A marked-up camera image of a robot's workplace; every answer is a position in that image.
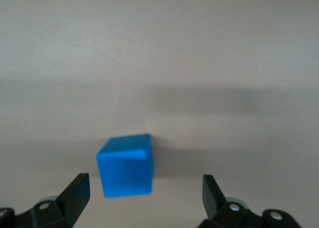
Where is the blue cube block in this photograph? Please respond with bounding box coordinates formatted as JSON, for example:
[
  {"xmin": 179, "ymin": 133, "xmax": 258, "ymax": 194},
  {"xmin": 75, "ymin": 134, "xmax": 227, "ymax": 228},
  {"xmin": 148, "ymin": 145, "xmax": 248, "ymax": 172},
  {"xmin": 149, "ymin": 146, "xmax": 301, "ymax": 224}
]
[{"xmin": 96, "ymin": 133, "xmax": 156, "ymax": 199}]

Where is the brown paper table cover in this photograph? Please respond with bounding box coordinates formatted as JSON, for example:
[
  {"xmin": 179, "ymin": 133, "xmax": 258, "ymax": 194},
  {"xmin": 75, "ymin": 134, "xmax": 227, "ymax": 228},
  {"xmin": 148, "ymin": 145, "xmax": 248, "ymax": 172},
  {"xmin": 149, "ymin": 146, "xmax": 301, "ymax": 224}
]
[{"xmin": 0, "ymin": 0, "xmax": 319, "ymax": 228}]

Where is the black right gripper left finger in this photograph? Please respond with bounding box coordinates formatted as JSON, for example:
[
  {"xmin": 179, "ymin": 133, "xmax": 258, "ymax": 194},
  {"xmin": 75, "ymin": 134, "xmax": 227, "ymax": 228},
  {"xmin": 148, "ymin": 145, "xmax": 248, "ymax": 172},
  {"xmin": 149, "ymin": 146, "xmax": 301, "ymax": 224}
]
[{"xmin": 0, "ymin": 173, "xmax": 90, "ymax": 228}]

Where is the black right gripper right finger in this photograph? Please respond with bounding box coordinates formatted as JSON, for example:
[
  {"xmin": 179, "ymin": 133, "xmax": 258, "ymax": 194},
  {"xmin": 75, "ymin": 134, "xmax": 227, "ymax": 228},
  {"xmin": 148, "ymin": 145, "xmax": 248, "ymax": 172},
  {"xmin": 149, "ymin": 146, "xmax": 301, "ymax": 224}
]
[{"xmin": 202, "ymin": 174, "xmax": 303, "ymax": 228}]

